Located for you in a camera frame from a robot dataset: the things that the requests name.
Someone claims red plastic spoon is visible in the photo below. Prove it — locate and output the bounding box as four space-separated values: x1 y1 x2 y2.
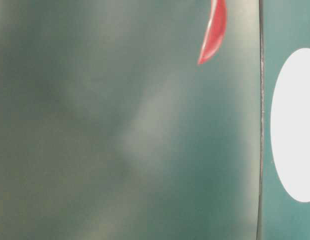
197 0 227 65

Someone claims white bowl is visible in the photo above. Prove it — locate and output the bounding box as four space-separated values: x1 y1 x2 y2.
270 48 310 203

